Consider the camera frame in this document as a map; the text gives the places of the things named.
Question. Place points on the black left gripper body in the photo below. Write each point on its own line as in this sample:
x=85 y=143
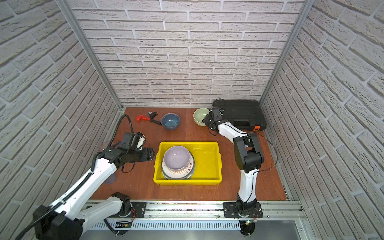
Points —
x=145 y=153

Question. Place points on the yellow plastic bin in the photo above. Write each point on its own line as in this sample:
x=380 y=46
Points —
x=208 y=169

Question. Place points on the red small object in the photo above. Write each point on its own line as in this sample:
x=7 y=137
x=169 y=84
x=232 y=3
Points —
x=142 y=118

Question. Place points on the black plastic tool case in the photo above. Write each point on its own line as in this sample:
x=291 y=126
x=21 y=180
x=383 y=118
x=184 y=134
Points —
x=243 y=114

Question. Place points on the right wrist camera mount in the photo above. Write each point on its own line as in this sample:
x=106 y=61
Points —
x=216 y=114

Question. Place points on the dark blue glazed bowl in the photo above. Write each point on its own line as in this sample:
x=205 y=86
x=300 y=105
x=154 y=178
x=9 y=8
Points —
x=170 y=121

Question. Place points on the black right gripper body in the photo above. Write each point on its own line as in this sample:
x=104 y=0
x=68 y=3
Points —
x=209 y=121

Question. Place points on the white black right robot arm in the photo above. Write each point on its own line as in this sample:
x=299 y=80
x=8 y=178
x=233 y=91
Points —
x=248 y=157

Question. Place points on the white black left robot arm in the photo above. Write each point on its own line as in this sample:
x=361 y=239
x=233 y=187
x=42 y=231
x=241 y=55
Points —
x=65 y=219

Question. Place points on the lavender ceramic bowl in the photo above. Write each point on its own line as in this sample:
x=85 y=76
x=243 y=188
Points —
x=176 y=158

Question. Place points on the white plate teal quatrefoil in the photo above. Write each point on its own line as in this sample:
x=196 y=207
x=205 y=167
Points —
x=180 y=175

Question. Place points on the black handled tool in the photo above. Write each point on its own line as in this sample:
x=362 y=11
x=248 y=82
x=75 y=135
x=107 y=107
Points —
x=152 y=116

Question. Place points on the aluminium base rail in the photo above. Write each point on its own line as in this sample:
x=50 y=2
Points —
x=203 y=215

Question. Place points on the clear pink plastic cup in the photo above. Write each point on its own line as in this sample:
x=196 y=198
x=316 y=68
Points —
x=103 y=146

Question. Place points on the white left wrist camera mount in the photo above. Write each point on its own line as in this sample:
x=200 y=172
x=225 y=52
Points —
x=132 y=141

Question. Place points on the pale green ceramic bowl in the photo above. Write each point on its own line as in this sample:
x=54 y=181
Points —
x=199 y=115

